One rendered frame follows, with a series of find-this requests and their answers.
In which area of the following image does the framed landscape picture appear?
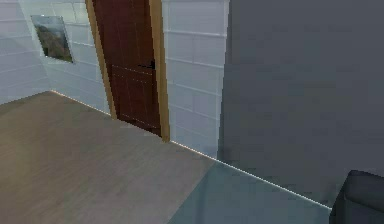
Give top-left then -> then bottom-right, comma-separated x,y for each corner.
30,14 -> 75,64

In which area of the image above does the dark red wooden room door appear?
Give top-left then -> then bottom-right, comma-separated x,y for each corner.
85,0 -> 171,143

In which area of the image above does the black door handle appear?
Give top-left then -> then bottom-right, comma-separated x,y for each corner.
138,59 -> 157,70

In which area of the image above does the dark grey armchair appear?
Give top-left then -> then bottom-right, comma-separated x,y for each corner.
328,169 -> 384,224

